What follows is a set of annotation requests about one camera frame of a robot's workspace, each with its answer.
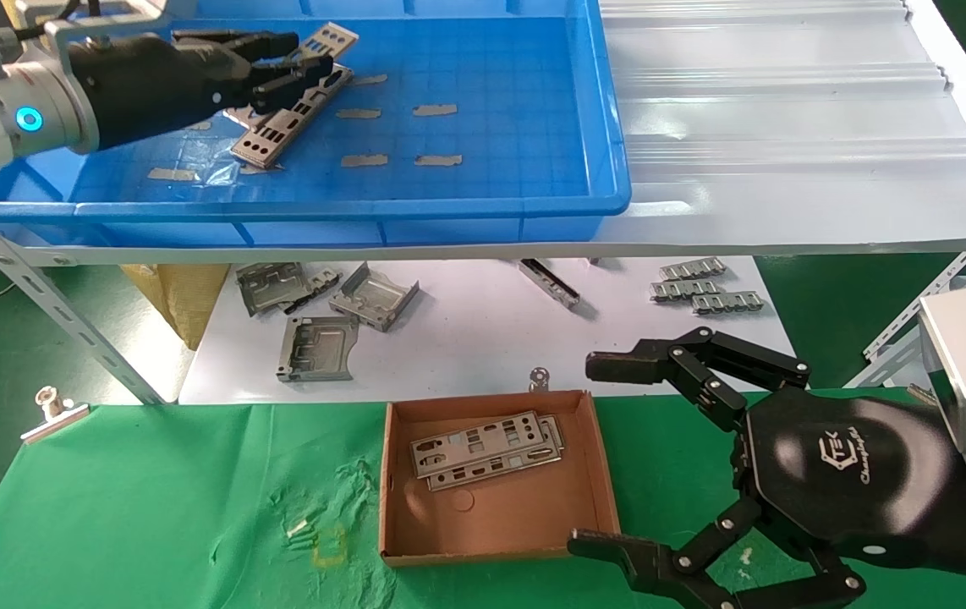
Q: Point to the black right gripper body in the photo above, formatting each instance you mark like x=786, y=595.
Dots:
x=855, y=474

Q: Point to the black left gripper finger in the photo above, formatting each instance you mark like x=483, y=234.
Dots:
x=267, y=44
x=293, y=78

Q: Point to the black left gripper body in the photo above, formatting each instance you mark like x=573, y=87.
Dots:
x=153, y=85

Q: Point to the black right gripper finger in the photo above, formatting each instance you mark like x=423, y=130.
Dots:
x=648, y=565
x=690, y=359

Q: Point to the silver metal IO shield plate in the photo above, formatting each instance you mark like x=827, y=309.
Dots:
x=525, y=462
x=280, y=131
x=326, y=41
x=474, y=444

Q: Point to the brown cardboard box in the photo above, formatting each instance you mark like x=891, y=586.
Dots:
x=508, y=516

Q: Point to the blue plastic tray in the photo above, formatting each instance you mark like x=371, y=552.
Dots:
x=491, y=127

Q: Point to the ribbed grey metal clip strip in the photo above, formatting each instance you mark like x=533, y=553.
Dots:
x=692, y=269
x=686, y=290
x=728, y=302

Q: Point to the yellow woven sack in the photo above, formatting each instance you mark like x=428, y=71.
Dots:
x=30, y=10
x=183, y=296

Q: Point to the narrow grey metal strip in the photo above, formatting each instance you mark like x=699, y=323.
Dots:
x=551, y=283

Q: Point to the white perforated shelf brace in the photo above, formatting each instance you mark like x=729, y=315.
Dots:
x=914, y=309

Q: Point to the small grey metal part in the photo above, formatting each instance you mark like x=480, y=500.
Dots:
x=324, y=277

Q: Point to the white flat board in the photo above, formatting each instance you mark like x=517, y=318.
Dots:
x=466, y=338

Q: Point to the white corrugated shelf board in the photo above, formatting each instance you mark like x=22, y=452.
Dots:
x=787, y=127

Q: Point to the yellow tape square mark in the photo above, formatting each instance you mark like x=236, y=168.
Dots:
x=331, y=560

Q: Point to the silver binder clamp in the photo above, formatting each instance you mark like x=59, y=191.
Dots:
x=52, y=419

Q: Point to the small white tape scraps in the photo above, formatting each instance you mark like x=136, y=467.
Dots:
x=298, y=529

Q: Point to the green cloth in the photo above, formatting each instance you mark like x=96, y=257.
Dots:
x=153, y=491

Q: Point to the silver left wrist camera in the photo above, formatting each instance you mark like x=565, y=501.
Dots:
x=132, y=10

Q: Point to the large grey metal bracket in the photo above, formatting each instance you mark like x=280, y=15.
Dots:
x=271, y=288

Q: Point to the folded grey metal tray bracket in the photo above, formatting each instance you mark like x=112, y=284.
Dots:
x=373, y=298

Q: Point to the flat grey metal bracket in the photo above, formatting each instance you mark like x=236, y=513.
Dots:
x=318, y=347

